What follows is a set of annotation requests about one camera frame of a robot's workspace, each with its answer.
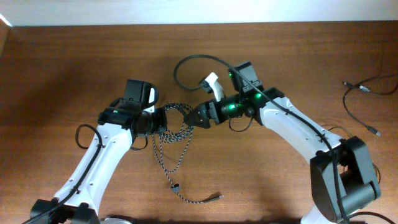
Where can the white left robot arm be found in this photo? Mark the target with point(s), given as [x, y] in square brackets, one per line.
[125, 119]

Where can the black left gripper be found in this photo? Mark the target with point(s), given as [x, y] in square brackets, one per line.
[160, 121]

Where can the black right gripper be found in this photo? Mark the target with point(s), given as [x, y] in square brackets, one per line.
[210, 112]

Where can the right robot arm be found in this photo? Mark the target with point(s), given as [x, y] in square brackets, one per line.
[343, 178]

